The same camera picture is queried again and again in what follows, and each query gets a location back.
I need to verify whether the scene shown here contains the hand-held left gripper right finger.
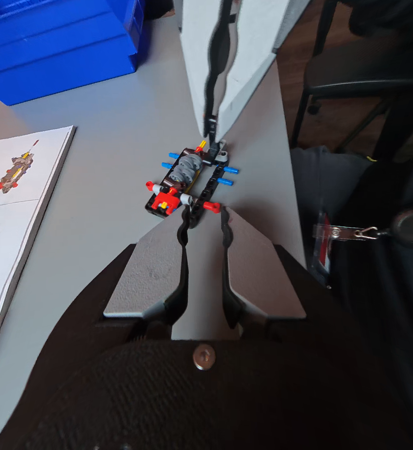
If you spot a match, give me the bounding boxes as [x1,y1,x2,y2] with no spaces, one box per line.
[221,206,307,330]

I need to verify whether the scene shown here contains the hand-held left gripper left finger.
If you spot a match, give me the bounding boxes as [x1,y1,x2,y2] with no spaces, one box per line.
[103,206,190,327]

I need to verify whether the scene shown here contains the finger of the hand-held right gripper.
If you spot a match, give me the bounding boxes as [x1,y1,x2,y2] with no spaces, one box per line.
[179,0,228,138]
[214,0,292,138]

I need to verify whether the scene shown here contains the small black lego connector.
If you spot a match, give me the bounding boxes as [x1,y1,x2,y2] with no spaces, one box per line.
[206,118,221,157]

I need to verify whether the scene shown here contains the lego engine frame assembly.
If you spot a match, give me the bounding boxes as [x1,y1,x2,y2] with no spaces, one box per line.
[145,139,240,229]

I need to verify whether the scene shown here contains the black badge reel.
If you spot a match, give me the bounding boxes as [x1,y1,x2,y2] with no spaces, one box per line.
[311,210,380,289]
[390,207,413,251]

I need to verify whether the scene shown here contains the person's grey trouser leg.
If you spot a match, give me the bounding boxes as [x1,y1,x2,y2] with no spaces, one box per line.
[291,146,373,247]

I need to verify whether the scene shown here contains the black office chair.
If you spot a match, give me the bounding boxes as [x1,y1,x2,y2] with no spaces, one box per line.
[290,0,413,159]

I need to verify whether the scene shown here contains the person's torso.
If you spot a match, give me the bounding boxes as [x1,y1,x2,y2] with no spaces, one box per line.
[331,148,413,450]

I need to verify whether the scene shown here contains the stacked blue plastic bins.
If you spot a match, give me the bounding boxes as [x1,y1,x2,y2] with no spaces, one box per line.
[0,0,146,106]

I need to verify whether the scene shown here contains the white instruction booklet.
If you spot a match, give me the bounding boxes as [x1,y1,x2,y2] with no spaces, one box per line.
[0,125,77,330]

